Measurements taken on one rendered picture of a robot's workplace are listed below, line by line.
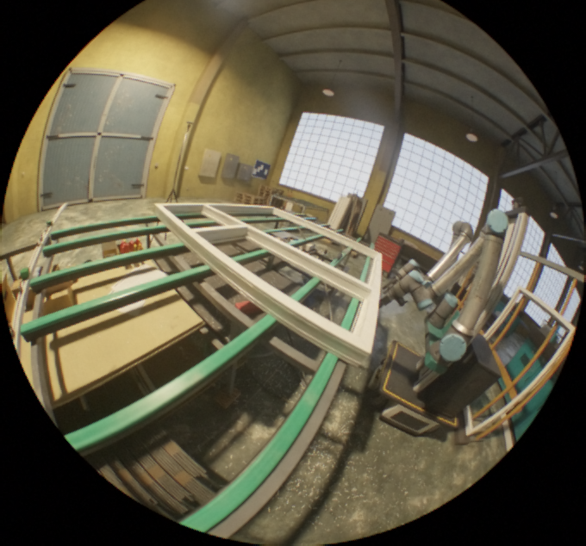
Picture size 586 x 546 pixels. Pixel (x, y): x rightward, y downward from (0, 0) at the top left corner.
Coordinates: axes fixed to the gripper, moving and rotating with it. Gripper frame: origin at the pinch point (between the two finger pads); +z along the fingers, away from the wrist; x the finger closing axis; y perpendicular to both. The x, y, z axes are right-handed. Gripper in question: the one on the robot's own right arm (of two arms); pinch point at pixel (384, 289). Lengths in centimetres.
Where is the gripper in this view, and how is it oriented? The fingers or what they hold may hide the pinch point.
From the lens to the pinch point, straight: 148.5
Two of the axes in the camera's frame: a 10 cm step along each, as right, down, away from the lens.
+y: 6.1, 7.5, -2.5
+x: 4.5, -0.7, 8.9
